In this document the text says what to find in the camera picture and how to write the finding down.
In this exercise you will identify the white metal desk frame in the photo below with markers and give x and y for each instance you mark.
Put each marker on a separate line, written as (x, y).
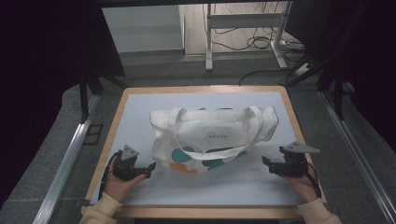
(246, 21)

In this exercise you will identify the white power strip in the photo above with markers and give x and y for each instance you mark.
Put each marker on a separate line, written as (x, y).
(302, 69)

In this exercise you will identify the wooden framed white board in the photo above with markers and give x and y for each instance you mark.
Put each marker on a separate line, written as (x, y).
(205, 174)

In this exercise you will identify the person's left hand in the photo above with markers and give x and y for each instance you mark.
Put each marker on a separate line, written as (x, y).
(118, 185)

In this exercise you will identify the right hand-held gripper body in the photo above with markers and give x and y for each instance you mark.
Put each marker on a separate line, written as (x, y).
(291, 160)

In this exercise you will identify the white canvas tote bag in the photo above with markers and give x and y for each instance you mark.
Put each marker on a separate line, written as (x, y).
(214, 130)

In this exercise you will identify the black curtain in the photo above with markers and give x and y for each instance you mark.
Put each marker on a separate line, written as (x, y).
(358, 56)
(46, 77)

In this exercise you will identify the black metal stand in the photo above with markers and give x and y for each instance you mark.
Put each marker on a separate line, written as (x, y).
(330, 77)
(90, 90)

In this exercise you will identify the person's right hand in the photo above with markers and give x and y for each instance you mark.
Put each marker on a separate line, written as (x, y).
(302, 186)

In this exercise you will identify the aluminium rail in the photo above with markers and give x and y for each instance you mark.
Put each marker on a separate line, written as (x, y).
(62, 174)
(361, 158)

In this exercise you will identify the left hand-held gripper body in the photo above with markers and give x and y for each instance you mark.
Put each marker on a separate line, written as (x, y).
(126, 165)

